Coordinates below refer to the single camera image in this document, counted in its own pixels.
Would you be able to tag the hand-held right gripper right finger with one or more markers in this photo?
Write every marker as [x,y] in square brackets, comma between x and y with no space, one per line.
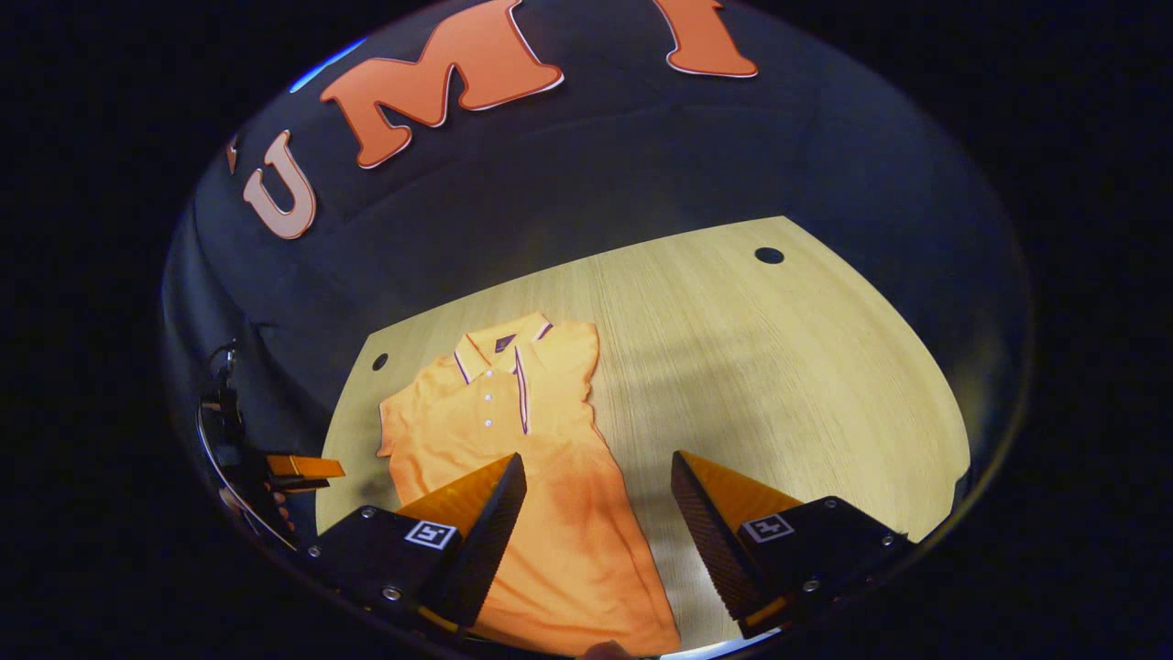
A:
[706,532]

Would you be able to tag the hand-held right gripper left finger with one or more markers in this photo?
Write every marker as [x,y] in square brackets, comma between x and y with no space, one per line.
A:
[490,536]

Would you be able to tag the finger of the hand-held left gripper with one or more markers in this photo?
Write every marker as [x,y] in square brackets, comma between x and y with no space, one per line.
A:
[302,469]

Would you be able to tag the orange T-shirt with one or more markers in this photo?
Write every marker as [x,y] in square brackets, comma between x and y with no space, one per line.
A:
[559,513]

